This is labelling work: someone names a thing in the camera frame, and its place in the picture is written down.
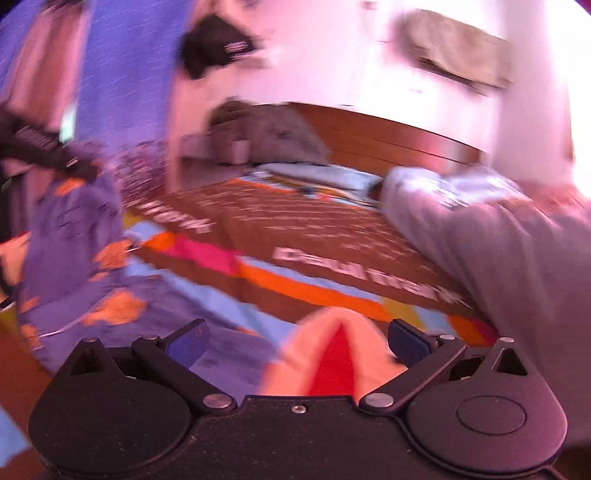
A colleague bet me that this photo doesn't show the grey crumpled duvet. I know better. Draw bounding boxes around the grey crumpled duvet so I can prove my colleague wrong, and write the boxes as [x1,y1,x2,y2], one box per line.
[381,167,590,446]

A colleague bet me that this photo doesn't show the colourful paul frank bedsheet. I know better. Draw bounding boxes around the colourful paul frank bedsheet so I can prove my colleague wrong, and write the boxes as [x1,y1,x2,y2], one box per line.
[0,172,502,467]

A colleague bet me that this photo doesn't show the black hanging bag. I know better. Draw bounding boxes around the black hanging bag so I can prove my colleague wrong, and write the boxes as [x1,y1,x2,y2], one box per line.
[179,14,256,80]

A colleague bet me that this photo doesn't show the blue wardrobe curtain right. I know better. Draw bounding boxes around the blue wardrobe curtain right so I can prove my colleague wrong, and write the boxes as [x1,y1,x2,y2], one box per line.
[75,0,194,152]

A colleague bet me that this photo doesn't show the beige cloth on wall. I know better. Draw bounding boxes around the beige cloth on wall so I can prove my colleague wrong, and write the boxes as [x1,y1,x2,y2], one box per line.
[400,9,513,90]

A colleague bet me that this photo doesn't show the grey bedside cabinet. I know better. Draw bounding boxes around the grey bedside cabinet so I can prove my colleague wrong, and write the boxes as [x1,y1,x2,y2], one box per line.
[180,134,252,166]

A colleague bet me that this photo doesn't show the light blue pillow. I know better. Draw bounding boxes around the light blue pillow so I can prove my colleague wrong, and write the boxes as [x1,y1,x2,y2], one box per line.
[253,163,382,195]

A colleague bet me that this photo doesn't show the brown quilted jacket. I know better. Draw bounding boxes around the brown quilted jacket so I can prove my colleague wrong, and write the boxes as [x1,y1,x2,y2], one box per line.
[208,100,331,165]

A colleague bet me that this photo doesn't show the pink quilted jacket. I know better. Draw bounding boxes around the pink quilted jacket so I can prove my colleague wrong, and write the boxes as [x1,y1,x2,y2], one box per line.
[3,1,90,133]

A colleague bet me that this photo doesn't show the purple patterned pants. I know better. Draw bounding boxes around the purple patterned pants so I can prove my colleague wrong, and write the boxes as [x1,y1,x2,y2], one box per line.
[18,142,276,401]

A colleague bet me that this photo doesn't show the wooden headboard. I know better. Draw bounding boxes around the wooden headboard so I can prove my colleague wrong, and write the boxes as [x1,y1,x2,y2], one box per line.
[290,102,484,176]

